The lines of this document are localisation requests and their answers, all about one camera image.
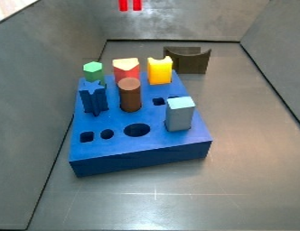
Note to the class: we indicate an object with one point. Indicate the red two-legged block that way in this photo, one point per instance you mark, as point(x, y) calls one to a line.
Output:
point(135, 5)

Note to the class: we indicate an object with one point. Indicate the blue foam shape board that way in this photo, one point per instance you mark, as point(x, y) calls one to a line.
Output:
point(118, 141)

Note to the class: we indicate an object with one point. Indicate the light blue square block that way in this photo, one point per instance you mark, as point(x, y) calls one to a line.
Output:
point(179, 112)

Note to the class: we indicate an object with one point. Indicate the brown cylinder block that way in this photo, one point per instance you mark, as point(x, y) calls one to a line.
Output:
point(130, 99)

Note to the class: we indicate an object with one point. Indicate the yellow arch block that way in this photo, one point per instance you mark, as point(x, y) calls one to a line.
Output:
point(159, 71)

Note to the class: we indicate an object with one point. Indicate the dark blue star block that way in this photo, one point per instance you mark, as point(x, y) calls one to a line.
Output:
point(92, 94)

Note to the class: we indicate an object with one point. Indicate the black curved stand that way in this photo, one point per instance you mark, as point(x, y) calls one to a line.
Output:
point(188, 59)

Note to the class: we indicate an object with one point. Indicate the green hexagon block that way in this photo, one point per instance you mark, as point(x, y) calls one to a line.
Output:
point(92, 72)

